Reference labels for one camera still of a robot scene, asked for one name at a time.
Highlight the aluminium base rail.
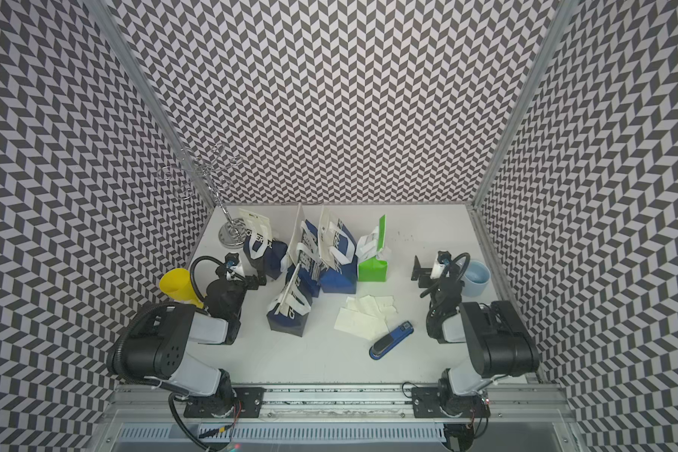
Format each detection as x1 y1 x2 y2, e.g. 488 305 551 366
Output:
98 382 577 452

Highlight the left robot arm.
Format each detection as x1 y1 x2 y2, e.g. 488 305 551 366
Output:
107 254 267 419

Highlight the metal wire mug tree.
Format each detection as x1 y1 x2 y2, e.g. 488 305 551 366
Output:
159 144 247 250

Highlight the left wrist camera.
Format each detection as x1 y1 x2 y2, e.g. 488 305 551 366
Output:
224 252 245 280

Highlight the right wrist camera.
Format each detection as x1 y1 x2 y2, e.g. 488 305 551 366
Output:
429 252 452 280

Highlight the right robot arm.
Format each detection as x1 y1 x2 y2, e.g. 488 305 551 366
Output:
411 252 540 420

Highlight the cream receipt pile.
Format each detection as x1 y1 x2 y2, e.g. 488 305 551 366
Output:
334 296 397 340

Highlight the green white bag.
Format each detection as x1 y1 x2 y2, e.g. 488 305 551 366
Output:
357 216 391 283

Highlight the blue black stapler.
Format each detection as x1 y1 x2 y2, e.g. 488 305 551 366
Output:
368 321 414 361

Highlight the yellow plastic cup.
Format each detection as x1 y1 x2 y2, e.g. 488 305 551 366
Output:
159 269 203 309

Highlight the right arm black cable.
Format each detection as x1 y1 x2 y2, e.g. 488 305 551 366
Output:
419 251 472 299

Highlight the light blue mug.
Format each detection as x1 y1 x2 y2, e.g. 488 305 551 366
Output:
463 260 492 298

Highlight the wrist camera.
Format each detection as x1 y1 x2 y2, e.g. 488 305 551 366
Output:
429 252 452 280
224 252 245 280

